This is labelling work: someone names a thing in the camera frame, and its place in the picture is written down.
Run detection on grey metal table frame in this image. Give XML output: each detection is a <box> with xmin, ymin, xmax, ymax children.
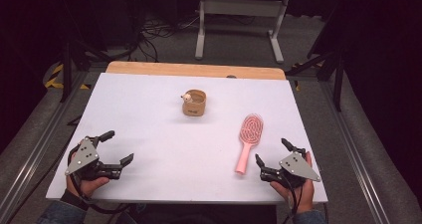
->
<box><xmin>194</xmin><ymin>0</ymin><xmax>291</xmax><ymax>65</ymax></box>

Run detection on tan round holder cup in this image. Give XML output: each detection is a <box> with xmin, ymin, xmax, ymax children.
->
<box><xmin>180</xmin><ymin>89</ymin><xmax>207</xmax><ymax>117</ymax></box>

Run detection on person's right hand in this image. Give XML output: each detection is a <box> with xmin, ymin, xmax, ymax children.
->
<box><xmin>270</xmin><ymin>151</ymin><xmax>316</xmax><ymax>215</ymax></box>

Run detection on aluminium rail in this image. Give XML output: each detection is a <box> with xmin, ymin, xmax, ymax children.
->
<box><xmin>0</xmin><ymin>70</ymin><xmax>92</xmax><ymax>220</ymax></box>
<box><xmin>318</xmin><ymin>80</ymin><xmax>392</xmax><ymax>224</ymax></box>

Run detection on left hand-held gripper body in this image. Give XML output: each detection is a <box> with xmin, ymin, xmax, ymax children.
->
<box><xmin>64</xmin><ymin>135</ymin><xmax>123</xmax><ymax>182</ymax></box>

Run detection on pink hair brush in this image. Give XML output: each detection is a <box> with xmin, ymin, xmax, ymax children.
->
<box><xmin>234</xmin><ymin>113</ymin><xmax>265</xmax><ymax>176</ymax></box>

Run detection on wooden table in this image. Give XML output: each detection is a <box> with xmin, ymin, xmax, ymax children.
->
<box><xmin>105</xmin><ymin>61</ymin><xmax>287</xmax><ymax>82</ymax></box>

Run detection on person's left hand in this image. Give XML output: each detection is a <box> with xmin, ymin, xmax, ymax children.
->
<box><xmin>65</xmin><ymin>139</ymin><xmax>111</xmax><ymax>199</ymax></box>

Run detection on white board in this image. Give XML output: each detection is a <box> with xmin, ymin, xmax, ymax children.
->
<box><xmin>45</xmin><ymin>72</ymin><xmax>329</xmax><ymax>205</ymax></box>

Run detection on right hand-held gripper cable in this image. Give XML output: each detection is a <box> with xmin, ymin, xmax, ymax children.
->
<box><xmin>284</xmin><ymin>174</ymin><xmax>302</xmax><ymax>224</ymax></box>

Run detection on black metal stand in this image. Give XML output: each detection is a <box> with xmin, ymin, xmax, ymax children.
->
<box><xmin>285</xmin><ymin>41</ymin><xmax>347</xmax><ymax>112</ymax></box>
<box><xmin>59</xmin><ymin>38</ymin><xmax>115</xmax><ymax>105</ymax></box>

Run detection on black floor cables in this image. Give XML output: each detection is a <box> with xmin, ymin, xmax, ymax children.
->
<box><xmin>137</xmin><ymin>13</ymin><xmax>202</xmax><ymax>63</ymax></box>

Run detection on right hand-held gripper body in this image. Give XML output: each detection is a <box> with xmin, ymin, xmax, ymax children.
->
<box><xmin>259</xmin><ymin>146</ymin><xmax>322</xmax><ymax>189</ymax></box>

